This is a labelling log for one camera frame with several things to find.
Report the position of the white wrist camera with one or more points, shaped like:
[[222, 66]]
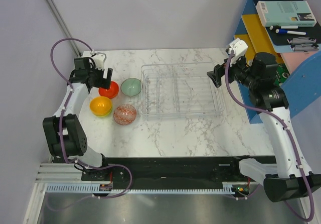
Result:
[[99, 59], [238, 46]]

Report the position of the lower grey binder clip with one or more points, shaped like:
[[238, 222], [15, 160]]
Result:
[[304, 47]]

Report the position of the red patterned glass bowl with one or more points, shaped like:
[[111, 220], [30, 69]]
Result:
[[125, 114]]

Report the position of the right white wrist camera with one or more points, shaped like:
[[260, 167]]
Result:
[[238, 46]]

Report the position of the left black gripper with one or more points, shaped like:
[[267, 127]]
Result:
[[103, 82]]

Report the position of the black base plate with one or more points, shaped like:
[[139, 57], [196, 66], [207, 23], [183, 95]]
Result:
[[170, 172]]

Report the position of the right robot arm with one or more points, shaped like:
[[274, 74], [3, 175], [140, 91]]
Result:
[[292, 177]]

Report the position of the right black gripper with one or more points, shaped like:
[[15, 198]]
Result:
[[216, 74]]

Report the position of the white marker black cap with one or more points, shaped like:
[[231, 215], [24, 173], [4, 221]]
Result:
[[282, 27]]

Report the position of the light green book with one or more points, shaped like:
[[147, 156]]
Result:
[[285, 13]]

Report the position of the red plastic bowl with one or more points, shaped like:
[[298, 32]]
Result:
[[110, 93]]

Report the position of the white slotted cable duct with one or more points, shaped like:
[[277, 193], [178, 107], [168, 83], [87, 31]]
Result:
[[97, 188]]

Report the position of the yellow plastic bowl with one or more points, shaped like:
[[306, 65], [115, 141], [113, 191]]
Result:
[[100, 102]]

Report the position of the upper grey binder clip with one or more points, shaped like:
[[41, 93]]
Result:
[[301, 40]]

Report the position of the blue wooden shelf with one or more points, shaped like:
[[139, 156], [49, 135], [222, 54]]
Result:
[[302, 88]]

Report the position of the white marker blue cap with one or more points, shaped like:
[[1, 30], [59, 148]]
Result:
[[284, 32]]

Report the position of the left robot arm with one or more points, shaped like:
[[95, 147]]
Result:
[[64, 134]]

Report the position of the black clipboard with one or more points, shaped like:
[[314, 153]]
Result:
[[281, 40]]

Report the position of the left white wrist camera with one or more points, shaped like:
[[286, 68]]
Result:
[[99, 59]]

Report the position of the clear plastic dish rack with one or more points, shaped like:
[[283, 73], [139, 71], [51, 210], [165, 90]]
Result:
[[181, 90]]

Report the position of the grey binder clip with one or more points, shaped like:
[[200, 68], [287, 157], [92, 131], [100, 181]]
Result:
[[301, 40], [304, 47]]

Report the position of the green plastic bowl underneath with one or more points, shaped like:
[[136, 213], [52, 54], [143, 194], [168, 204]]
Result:
[[102, 112]]

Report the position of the aluminium frame rail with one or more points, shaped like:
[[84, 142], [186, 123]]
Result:
[[58, 173]]

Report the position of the green ceramic bowl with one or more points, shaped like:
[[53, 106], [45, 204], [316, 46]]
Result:
[[131, 87]]

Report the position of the green circuit board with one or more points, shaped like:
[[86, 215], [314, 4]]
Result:
[[282, 74]]

